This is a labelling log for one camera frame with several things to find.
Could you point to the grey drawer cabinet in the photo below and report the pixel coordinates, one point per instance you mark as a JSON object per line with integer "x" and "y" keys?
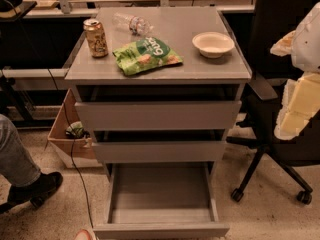
{"x": 176, "y": 27}

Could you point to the grey middle drawer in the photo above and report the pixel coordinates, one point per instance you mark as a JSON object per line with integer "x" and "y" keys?
{"x": 158, "y": 146}

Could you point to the grey drawer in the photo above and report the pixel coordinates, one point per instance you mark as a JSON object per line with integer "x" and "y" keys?
{"x": 158, "y": 146}
{"x": 155, "y": 107}
{"x": 160, "y": 201}

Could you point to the red white shoe tip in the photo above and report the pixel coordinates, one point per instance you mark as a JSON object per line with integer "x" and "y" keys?
{"x": 84, "y": 235}

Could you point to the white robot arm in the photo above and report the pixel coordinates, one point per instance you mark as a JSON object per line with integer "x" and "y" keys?
{"x": 301, "y": 97}

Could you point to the gold soda can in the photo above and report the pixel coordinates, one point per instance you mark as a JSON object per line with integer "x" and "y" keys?
{"x": 95, "y": 37}

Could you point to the grey bottom drawer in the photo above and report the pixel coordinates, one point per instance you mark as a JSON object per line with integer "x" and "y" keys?
{"x": 160, "y": 201}

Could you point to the grey top drawer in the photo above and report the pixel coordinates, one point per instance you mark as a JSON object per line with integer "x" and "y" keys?
{"x": 155, "y": 107}

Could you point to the green chip bag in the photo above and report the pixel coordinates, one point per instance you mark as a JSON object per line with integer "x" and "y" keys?
{"x": 145, "y": 54}

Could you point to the green item in box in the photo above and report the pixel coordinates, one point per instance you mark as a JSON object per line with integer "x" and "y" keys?
{"x": 76, "y": 131}

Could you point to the cardboard box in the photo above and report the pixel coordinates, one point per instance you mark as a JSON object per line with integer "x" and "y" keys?
{"x": 73, "y": 153}

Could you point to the black office chair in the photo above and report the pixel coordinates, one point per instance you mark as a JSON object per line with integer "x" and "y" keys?
{"x": 262, "y": 98}

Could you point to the person's jeans leg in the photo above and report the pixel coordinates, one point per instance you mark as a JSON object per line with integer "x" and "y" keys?
{"x": 16, "y": 164}

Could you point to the white paper bowl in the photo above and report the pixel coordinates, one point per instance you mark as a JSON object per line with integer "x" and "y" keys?
{"x": 213, "y": 44}

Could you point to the clear plastic water bottle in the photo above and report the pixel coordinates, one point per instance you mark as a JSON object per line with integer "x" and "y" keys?
{"x": 128, "y": 23}

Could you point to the black shoe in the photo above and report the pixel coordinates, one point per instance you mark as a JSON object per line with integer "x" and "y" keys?
{"x": 36, "y": 193}

